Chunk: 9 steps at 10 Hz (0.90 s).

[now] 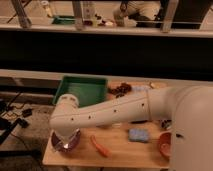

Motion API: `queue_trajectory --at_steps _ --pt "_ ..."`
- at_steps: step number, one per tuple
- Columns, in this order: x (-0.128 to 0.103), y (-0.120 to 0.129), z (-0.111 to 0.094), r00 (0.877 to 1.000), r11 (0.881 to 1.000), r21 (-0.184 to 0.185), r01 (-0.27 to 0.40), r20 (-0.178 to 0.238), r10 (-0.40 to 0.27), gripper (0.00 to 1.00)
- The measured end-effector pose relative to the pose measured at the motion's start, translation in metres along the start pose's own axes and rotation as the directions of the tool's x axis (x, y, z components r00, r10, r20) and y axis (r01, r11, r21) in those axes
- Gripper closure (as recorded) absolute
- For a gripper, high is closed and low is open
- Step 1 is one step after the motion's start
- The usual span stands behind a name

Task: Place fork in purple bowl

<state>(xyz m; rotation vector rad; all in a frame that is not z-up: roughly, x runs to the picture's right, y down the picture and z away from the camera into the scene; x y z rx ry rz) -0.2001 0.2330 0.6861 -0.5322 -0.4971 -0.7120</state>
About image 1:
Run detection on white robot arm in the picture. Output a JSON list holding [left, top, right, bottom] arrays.
[[50, 86, 213, 171]]

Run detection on purple bowl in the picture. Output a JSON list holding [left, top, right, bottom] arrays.
[[51, 130, 81, 153]]

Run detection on orange bowl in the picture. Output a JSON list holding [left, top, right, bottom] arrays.
[[157, 132, 171, 159]]

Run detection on dark grape bunch toy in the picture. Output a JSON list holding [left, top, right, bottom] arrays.
[[108, 83, 132, 98]]

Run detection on green plastic tray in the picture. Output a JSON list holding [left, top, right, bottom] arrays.
[[53, 76, 108, 107]]

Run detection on blue sponge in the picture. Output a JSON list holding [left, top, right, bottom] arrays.
[[128, 129, 149, 142]]

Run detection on orange toy carrot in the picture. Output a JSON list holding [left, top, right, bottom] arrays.
[[90, 135, 109, 157]]

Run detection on person in background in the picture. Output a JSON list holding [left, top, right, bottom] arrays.
[[113, 0, 161, 27]]

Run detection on black power adapter cables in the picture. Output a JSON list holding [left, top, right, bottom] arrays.
[[0, 91, 34, 145]]

